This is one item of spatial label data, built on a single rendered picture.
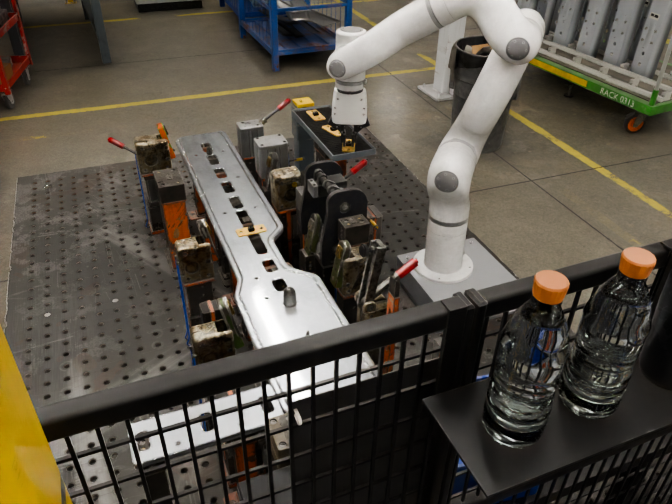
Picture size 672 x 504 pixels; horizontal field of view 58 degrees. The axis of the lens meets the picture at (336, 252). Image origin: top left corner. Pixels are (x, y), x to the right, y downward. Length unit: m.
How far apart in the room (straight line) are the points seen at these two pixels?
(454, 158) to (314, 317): 0.59
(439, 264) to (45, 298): 1.25
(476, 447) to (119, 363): 1.33
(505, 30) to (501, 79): 0.16
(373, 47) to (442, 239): 0.60
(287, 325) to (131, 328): 0.66
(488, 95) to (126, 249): 1.34
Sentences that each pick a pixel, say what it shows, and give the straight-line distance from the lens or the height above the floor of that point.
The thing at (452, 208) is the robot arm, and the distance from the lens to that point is 1.79.
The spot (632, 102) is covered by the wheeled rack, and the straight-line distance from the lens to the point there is 5.24.
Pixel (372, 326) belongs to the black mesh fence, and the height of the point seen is 1.55.
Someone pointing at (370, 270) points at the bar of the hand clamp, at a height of 1.14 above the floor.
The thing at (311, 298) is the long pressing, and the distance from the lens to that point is 1.50.
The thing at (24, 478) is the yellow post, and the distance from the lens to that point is 0.46.
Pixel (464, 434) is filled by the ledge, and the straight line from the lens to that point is 0.68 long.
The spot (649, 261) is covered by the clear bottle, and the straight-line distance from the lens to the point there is 0.63.
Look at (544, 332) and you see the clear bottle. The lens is 0.58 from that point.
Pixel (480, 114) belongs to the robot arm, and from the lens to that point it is 1.68.
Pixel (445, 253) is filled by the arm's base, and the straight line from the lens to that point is 1.89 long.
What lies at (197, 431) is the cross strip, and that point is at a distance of 1.24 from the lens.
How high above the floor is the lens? 1.96
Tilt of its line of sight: 35 degrees down
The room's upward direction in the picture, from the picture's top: 1 degrees clockwise
